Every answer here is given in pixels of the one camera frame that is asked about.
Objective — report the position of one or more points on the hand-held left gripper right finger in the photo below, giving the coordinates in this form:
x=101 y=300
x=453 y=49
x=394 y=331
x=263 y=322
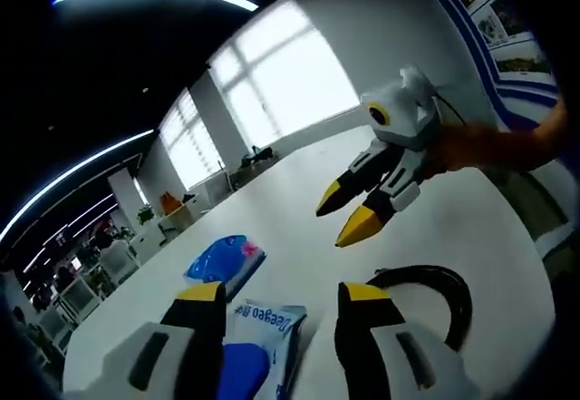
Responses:
x=385 y=359

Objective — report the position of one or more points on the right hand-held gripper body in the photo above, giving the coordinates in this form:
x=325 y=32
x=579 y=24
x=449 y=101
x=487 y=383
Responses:
x=408 y=114

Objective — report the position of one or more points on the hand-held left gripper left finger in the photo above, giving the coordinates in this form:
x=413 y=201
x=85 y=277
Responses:
x=149 y=359

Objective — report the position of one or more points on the wet wipes pack blue lid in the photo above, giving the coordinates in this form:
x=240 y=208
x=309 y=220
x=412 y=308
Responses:
x=267 y=327

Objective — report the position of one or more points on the blue tissue pack item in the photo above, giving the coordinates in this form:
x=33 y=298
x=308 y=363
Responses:
x=226 y=259

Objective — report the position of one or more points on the dark items by window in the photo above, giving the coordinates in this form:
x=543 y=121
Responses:
x=258 y=157

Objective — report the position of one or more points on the person's right hand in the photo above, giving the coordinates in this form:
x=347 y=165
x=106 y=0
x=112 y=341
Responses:
x=466 y=146

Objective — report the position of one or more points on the row of white office chairs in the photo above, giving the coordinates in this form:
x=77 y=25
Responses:
x=118 y=259

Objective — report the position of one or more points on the large bright window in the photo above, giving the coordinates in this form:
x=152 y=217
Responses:
x=281 y=78

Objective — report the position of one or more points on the green potted plant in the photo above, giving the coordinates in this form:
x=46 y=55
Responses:
x=145 y=215

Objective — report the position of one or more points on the orange seat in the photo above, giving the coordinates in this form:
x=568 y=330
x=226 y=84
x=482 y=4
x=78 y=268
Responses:
x=168 y=202

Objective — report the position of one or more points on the narrow bright window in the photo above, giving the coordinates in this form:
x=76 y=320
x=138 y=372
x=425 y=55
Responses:
x=190 y=146

